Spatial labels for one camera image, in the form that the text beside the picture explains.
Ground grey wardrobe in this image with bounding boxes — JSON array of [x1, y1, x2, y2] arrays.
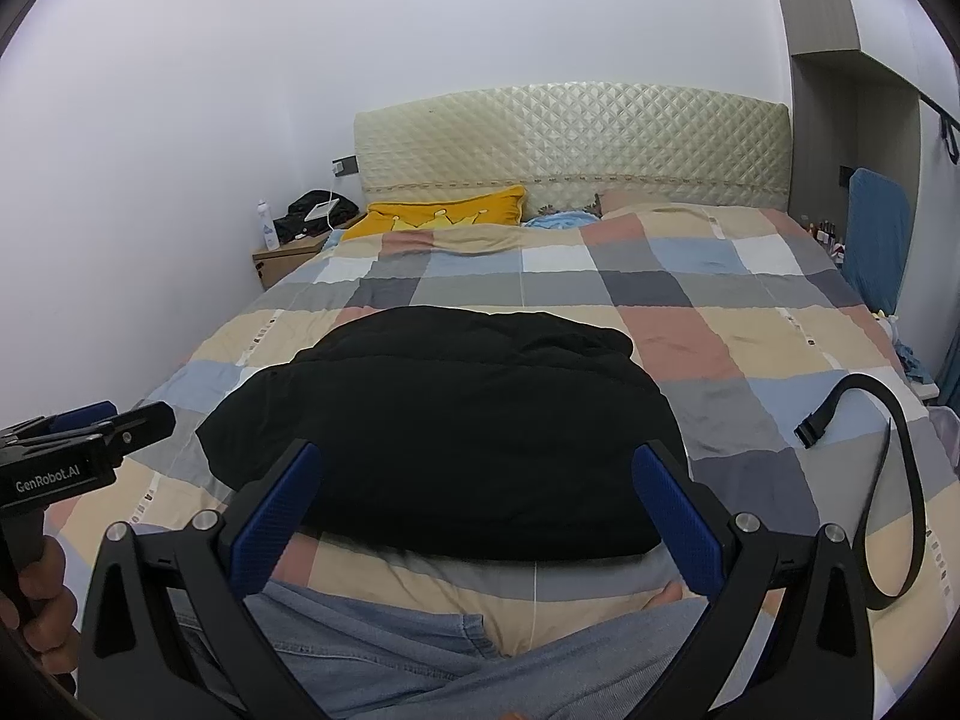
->
[[761, 0, 960, 406]]

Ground yellow pillow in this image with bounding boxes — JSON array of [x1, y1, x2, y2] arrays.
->
[[341, 184, 528, 241]]

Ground checked pastel blanket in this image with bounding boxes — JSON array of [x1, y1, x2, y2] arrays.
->
[[45, 204, 952, 661]]

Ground person's blue jeans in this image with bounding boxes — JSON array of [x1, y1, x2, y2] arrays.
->
[[165, 577, 751, 720]]

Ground black bag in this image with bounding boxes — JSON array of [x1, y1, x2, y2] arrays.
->
[[272, 190, 361, 241]]

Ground person's left hand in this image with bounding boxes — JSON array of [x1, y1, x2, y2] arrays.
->
[[0, 536, 80, 655]]

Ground row of small bottles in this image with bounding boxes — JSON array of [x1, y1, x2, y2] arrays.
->
[[801, 215, 847, 251]]

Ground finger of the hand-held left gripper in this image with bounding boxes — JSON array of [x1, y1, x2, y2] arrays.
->
[[88, 400, 178, 461], [15, 400, 119, 440]]

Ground pink pillow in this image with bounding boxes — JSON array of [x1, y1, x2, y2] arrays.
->
[[596, 190, 676, 215]]

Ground black strap with buckle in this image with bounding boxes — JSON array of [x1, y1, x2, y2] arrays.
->
[[793, 373, 928, 613]]

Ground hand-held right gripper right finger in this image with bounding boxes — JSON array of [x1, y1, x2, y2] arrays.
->
[[630, 440, 875, 720]]

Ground blue patterned cloth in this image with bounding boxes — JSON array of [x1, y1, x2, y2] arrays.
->
[[892, 341, 935, 385]]

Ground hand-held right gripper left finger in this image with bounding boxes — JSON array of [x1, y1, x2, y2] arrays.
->
[[77, 440, 331, 720]]

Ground wooden nightstand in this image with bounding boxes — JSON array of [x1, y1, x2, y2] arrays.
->
[[251, 229, 335, 290]]

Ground light blue cloth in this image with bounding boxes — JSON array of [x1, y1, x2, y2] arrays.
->
[[523, 210, 601, 230]]

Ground cream quilted headboard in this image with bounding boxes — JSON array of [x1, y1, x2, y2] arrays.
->
[[352, 82, 794, 212]]

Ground black puffer jacket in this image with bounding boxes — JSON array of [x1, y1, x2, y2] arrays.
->
[[195, 305, 691, 563]]

